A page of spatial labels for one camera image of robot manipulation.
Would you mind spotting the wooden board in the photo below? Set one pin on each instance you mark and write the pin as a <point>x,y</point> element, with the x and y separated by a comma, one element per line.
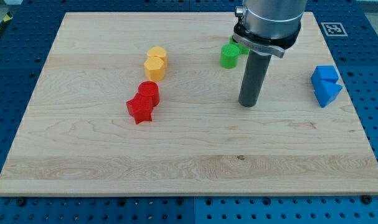
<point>77,139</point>

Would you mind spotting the black yellow hazard tape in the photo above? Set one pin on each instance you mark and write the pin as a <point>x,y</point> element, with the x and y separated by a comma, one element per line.
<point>5,23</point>

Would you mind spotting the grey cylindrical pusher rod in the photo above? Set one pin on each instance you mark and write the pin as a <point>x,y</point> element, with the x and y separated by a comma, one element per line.
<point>254,74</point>

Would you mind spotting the yellow hexagon block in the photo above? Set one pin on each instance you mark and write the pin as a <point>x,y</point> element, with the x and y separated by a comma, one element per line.
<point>154,68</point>

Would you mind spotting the red cylinder block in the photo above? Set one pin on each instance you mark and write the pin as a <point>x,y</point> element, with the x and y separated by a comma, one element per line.
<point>150,89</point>

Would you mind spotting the yellow heart block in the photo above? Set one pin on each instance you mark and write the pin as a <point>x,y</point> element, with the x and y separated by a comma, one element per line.
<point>160,52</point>

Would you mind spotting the blue cube block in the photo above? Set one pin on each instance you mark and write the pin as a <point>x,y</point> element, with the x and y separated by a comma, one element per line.
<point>326,73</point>

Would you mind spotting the blue triangle block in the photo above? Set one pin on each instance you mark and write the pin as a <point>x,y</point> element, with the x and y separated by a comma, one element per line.
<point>326,92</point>

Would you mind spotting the green cylinder block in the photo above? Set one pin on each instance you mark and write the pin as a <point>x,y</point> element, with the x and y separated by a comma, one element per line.
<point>229,54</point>

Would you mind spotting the red star block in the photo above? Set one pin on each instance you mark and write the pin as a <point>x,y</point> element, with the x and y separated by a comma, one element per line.
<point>140,107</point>

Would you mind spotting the green block behind arm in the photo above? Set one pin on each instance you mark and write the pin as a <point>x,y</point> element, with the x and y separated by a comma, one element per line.
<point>243,49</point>

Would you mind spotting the white fiducial marker tag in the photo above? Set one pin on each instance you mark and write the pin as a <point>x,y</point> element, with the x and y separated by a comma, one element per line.
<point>334,29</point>

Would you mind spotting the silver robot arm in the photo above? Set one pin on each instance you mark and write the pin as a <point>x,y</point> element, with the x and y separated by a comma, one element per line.
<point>268,27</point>

